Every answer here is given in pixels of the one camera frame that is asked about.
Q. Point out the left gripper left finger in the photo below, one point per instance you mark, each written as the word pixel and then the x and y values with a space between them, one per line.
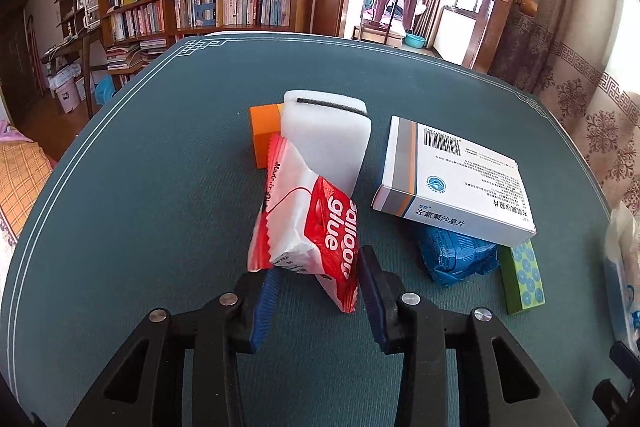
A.
pixel 142 384

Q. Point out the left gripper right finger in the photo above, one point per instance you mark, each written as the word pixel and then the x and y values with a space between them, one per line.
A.
pixel 498 382

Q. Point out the green dotted block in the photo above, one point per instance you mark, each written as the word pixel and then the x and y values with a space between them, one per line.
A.
pixel 521 278

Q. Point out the blue foil packet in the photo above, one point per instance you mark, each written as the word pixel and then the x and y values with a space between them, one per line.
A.
pixel 451 258

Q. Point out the white medicine box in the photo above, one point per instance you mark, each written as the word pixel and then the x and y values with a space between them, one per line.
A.
pixel 438 179

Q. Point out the red balloon glue packet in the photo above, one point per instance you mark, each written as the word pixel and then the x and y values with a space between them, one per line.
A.
pixel 306 225

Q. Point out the white sponge black stripe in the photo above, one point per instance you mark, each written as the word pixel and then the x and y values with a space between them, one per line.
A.
pixel 331 132

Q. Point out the white blue wipes packet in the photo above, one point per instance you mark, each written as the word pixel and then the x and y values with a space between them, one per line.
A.
pixel 621 271

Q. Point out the orange plaid bedding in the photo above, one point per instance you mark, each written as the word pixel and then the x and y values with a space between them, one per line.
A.
pixel 25 168

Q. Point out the orange yellow block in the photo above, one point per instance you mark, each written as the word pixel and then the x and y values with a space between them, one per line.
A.
pixel 265 121

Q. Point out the white storage bin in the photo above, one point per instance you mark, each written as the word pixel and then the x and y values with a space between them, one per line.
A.
pixel 67 96

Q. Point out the patterned curtain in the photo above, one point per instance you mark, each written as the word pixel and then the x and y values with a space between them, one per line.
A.
pixel 581 59

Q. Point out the dark wooden desk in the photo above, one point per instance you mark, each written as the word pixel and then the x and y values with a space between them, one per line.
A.
pixel 70 56

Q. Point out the blue plastic basin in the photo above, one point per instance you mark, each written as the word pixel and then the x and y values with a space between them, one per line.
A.
pixel 414 41

